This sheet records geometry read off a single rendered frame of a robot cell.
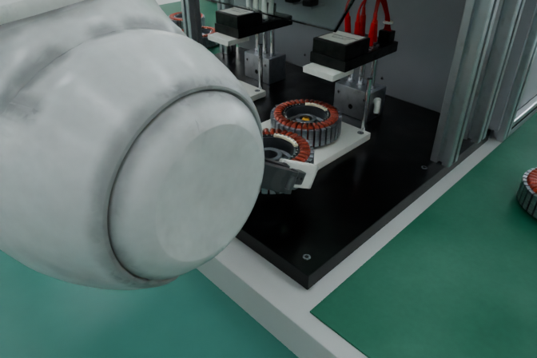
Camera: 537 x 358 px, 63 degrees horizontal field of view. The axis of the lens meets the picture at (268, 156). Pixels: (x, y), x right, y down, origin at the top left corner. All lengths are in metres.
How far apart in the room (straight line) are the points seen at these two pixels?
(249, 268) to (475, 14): 0.41
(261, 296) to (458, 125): 0.36
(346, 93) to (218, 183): 0.65
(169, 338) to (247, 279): 0.92
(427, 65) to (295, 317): 0.54
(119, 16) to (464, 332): 0.43
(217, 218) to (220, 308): 1.30
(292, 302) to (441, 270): 0.18
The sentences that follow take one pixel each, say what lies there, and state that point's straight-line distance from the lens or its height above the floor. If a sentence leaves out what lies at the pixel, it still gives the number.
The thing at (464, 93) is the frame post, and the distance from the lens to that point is 0.65.
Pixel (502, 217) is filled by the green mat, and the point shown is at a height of 0.75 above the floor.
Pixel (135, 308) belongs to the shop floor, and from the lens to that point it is 1.51.
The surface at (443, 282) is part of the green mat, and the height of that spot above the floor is 0.75.
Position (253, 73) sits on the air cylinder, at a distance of 0.95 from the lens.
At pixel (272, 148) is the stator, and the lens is 0.56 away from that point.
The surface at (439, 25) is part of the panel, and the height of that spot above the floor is 0.92.
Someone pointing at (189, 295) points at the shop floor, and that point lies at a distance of 1.51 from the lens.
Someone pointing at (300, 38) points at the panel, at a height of 0.83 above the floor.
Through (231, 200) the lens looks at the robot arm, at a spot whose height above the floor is 1.02.
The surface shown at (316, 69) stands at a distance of 0.69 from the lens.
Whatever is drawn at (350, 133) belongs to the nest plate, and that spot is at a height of 0.78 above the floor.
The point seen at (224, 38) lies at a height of 0.88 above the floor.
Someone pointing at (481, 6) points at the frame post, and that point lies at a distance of 0.62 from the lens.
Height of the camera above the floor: 1.12
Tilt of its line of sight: 31 degrees down
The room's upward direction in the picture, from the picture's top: straight up
